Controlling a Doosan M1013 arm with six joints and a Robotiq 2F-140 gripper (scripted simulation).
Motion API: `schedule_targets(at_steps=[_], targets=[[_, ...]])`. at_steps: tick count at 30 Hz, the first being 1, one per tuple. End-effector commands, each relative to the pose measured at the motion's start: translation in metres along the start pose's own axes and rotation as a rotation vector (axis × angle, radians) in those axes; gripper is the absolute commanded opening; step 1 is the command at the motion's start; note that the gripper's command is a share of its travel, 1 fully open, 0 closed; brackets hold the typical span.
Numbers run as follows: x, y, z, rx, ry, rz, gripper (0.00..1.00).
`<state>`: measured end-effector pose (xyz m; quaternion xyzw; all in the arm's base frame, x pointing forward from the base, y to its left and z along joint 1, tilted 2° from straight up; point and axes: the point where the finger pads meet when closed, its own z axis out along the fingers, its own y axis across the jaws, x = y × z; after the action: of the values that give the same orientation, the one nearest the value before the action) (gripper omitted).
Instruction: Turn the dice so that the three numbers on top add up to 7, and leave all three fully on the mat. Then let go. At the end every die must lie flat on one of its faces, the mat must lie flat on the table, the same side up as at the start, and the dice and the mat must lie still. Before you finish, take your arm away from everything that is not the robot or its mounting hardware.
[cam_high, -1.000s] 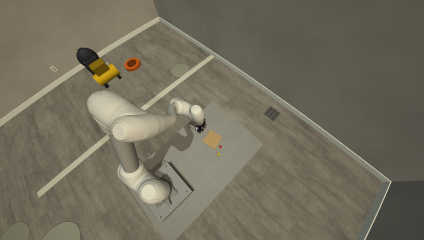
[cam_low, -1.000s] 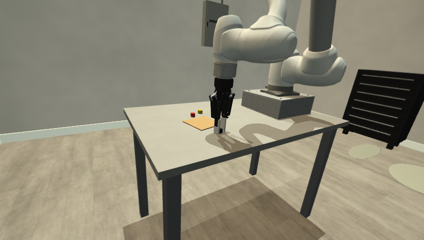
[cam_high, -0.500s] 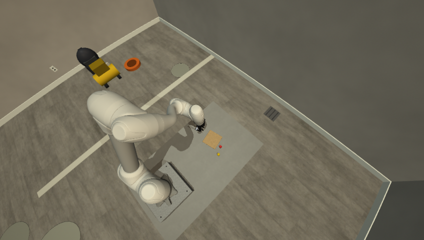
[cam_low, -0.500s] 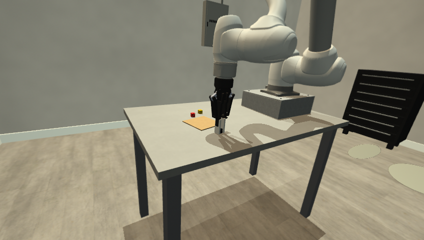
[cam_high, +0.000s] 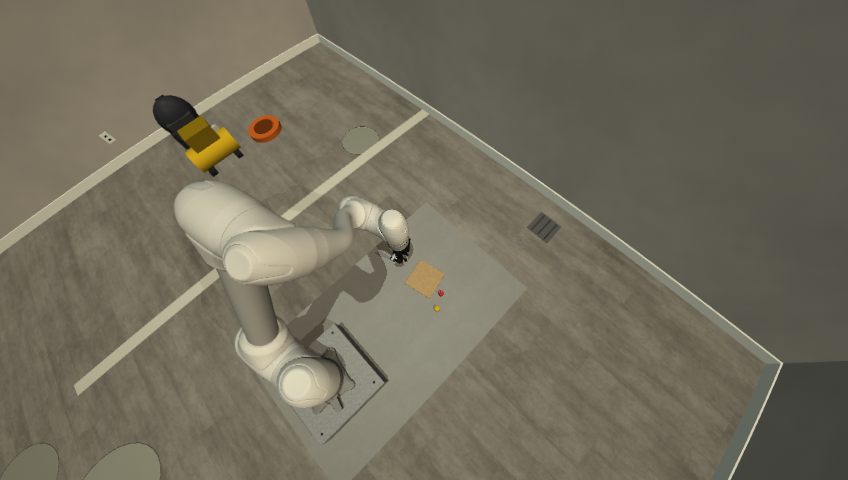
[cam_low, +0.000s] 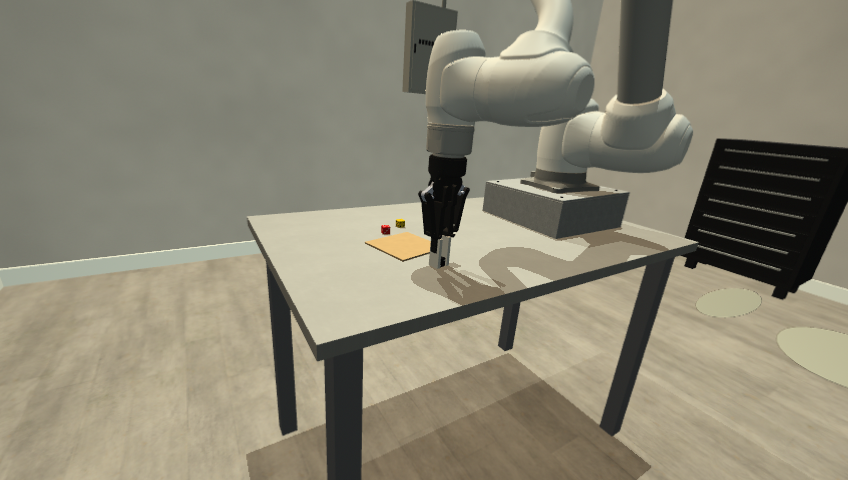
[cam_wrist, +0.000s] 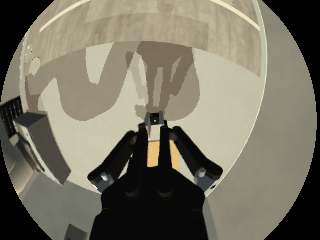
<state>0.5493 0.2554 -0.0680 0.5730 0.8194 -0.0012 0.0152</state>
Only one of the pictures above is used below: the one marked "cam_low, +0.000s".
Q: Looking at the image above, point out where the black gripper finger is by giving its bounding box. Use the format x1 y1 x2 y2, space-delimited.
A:
441 185 470 266
418 182 450 269

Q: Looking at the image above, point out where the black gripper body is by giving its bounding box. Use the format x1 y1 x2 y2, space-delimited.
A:
428 154 467 202

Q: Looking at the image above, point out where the tan square mat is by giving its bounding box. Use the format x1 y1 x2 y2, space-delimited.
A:
365 232 431 261

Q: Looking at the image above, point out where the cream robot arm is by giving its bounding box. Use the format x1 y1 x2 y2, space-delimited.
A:
426 0 693 194

